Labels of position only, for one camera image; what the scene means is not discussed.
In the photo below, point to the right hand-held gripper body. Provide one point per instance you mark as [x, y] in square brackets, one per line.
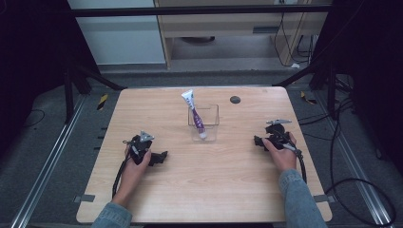
[276, 136]

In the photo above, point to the person's right hand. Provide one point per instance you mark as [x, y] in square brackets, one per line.
[283, 158]

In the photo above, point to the person's left hand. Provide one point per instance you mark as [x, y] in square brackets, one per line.
[132, 177]

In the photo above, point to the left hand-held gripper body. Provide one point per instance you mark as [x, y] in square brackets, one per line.
[139, 152]

